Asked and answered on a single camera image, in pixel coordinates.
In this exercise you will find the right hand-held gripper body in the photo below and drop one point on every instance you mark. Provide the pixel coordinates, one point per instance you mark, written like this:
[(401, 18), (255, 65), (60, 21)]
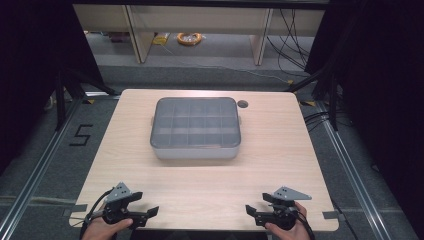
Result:
[(283, 213)]

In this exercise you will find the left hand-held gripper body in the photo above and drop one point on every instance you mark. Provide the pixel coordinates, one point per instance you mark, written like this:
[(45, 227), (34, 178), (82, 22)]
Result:
[(116, 209)]

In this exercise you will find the white compartment storage box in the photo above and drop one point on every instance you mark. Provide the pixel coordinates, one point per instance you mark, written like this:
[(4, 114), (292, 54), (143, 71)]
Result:
[(196, 152)]

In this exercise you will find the grey translucent box lid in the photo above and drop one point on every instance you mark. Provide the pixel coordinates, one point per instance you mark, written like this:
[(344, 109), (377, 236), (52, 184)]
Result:
[(195, 121)]

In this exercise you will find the person's right hand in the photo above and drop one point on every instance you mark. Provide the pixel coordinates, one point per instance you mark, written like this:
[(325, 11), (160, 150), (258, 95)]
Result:
[(293, 231)]

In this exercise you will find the person's left hand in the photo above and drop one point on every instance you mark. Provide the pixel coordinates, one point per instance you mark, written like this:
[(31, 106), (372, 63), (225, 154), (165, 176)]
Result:
[(104, 230)]

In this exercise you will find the grey tape strip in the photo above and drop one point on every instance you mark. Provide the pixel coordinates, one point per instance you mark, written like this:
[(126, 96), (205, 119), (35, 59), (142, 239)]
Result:
[(330, 215), (78, 208)]

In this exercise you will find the person's dark clothing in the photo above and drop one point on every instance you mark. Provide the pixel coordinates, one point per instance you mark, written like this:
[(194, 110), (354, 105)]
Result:
[(200, 236)]

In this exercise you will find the dark round table grommet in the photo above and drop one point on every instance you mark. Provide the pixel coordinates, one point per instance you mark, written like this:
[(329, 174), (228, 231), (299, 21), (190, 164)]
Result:
[(242, 104)]

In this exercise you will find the yellow black floor tape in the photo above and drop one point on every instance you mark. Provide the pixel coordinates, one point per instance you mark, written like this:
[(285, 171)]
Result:
[(308, 103), (88, 101)]

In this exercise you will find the black metal stand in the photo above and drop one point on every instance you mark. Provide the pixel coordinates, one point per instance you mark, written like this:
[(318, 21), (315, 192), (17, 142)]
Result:
[(332, 100), (60, 100)]

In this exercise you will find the yellow bundle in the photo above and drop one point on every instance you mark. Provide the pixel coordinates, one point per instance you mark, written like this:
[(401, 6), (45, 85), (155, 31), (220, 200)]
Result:
[(161, 39)]

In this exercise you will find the black curtain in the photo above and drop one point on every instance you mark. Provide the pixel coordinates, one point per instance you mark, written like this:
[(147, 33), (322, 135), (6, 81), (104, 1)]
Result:
[(383, 83), (30, 66)]

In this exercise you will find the white shelf unit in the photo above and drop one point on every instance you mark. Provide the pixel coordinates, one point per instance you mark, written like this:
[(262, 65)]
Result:
[(200, 25)]

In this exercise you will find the aluminium floor rail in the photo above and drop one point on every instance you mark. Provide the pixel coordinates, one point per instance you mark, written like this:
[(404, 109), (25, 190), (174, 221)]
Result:
[(353, 173), (33, 168)]

